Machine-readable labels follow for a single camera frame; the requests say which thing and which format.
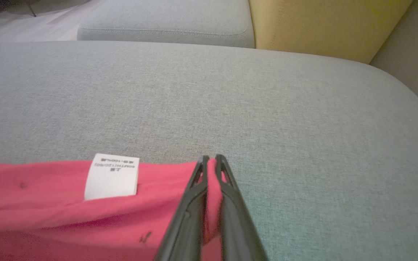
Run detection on grey sofa seat cushion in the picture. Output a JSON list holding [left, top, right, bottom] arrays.
[[77, 0, 256, 49], [0, 40, 418, 261]]

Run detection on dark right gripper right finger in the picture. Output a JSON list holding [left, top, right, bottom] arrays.
[[215, 154, 269, 261]]

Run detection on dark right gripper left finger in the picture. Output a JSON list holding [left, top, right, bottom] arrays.
[[154, 155, 210, 261]]

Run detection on yellow sofa back cushion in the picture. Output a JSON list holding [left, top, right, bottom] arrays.
[[249, 0, 413, 65]]

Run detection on red Bulls jersey white sleeves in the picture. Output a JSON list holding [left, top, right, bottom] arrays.
[[0, 153, 231, 261]]

